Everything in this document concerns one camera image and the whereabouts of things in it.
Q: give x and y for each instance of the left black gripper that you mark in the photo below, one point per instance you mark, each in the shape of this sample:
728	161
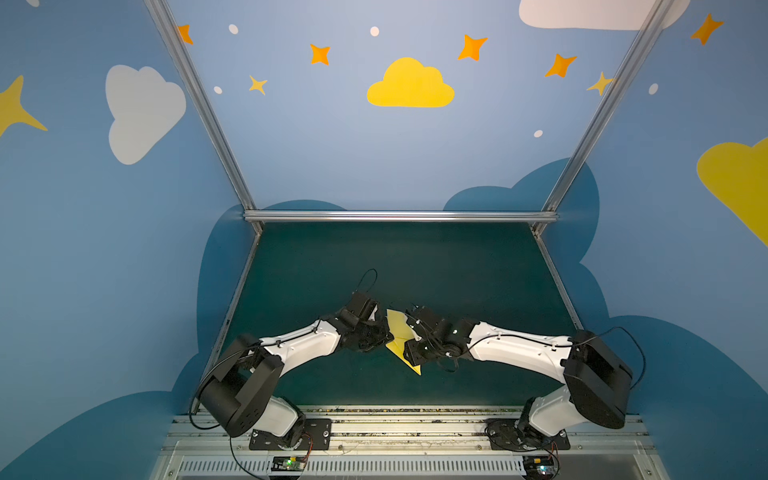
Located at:
372	327

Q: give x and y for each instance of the yellow square paper sheet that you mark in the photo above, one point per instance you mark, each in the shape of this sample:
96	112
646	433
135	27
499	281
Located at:
401	333

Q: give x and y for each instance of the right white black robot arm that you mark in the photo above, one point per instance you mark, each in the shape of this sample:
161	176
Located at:
594	382

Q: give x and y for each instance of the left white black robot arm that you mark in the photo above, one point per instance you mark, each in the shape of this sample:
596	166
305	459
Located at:
239	391

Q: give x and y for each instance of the left green circuit board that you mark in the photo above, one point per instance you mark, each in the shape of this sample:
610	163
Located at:
287	464

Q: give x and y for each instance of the green circuit board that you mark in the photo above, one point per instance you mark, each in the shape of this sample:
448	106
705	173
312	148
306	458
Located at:
539	468
287	464

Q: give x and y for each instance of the right green circuit board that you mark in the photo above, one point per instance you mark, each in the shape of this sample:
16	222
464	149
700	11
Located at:
539	468

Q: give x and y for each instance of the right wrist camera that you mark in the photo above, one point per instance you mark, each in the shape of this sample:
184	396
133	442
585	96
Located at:
426	324

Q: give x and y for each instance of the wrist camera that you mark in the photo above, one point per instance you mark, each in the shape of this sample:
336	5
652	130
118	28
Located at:
361	308
426	324

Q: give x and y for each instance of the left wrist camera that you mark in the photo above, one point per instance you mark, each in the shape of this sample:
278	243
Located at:
361	308

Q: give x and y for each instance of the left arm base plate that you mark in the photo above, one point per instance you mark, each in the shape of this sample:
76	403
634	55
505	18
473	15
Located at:
305	433

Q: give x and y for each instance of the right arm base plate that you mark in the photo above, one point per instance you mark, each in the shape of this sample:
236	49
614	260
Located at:
505	434

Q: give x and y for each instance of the rear aluminium frame crossbar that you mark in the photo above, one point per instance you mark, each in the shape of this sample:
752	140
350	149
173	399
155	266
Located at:
399	216

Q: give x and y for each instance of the front aluminium rail bed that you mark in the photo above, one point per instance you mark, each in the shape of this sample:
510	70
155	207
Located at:
430	431

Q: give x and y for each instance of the white slotted cable duct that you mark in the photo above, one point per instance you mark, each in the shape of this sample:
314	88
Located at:
331	466

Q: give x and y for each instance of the left aluminium frame post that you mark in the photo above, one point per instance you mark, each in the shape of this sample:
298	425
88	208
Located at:
162	16

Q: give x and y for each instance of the aluminium frame post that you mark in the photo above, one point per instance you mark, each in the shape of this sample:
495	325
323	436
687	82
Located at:
630	66
162	16

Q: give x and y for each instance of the right aluminium frame post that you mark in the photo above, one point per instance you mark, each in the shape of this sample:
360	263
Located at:
630	66

